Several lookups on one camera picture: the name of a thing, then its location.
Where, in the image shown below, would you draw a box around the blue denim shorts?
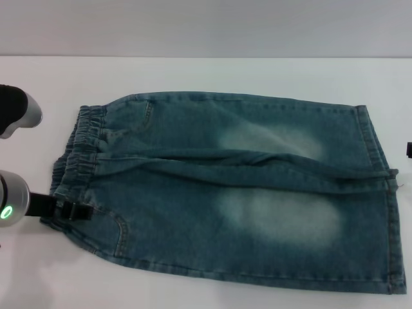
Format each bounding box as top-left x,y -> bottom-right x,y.
39,91 -> 406,295

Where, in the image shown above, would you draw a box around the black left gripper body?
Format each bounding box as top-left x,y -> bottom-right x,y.
28,192 -> 64,223

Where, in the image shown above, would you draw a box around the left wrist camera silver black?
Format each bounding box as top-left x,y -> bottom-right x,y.
0,84 -> 43,140

